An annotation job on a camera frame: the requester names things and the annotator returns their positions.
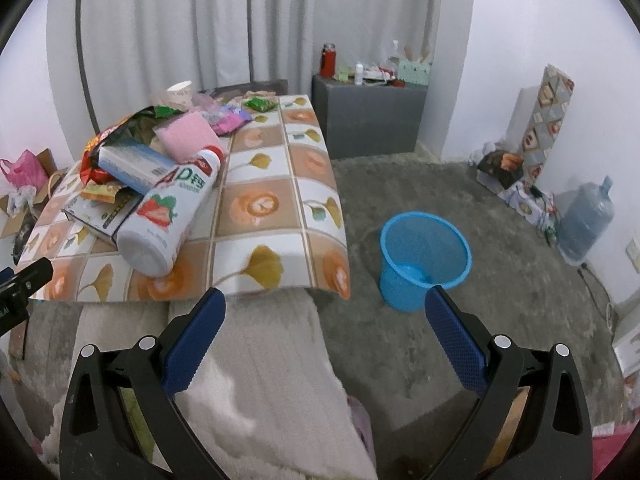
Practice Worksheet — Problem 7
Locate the white black box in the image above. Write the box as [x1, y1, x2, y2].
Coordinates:
[62, 188, 142, 246]

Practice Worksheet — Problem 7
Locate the white AD milk bottle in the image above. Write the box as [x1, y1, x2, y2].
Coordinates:
[116, 145, 224, 278]

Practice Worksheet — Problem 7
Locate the white blue carton box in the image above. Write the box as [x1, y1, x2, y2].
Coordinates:
[98, 139, 175, 195]

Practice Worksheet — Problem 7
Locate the green red chip bag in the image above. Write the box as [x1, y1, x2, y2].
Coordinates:
[78, 105, 182, 185]

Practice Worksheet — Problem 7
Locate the pink sponge block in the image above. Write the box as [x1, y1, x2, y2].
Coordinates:
[153, 112, 227, 162]

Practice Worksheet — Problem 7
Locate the pink purple snack bag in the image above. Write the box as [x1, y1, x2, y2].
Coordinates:
[202, 103, 253, 136]

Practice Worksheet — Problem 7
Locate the blue mesh trash bin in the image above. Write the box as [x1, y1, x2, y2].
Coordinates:
[378, 211, 472, 312]

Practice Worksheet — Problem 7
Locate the pink plastic bag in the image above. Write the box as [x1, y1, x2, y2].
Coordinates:
[0, 150, 49, 191]

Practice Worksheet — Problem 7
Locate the white fluffy blanket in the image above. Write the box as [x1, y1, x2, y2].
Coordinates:
[39, 291, 379, 480]

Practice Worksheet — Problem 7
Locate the blue water jug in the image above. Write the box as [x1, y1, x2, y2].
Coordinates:
[558, 176, 615, 266]

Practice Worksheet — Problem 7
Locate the white paper cup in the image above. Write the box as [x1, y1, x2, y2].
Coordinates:
[165, 80, 193, 110]

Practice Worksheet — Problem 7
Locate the grey curtain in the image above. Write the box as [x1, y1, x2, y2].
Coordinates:
[47, 0, 473, 157]

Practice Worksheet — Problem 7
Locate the small green snack packet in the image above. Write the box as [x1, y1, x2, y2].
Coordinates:
[243, 96, 278, 113]

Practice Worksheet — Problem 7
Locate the dark printed box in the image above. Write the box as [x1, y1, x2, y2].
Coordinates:
[204, 79, 288, 103]

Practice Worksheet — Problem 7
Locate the patterned upright box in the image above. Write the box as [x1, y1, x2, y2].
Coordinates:
[521, 64, 575, 185]

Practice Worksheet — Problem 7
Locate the grey cabinet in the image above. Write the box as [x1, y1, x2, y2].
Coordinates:
[311, 75, 427, 159]

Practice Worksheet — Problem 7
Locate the mint green pen holder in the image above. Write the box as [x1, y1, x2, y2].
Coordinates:
[396, 58, 432, 87]

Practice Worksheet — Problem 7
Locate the red thermos bottle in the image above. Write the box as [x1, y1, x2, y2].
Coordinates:
[319, 44, 336, 78]

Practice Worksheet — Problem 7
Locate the small white bottle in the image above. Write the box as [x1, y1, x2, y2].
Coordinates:
[354, 63, 364, 86]

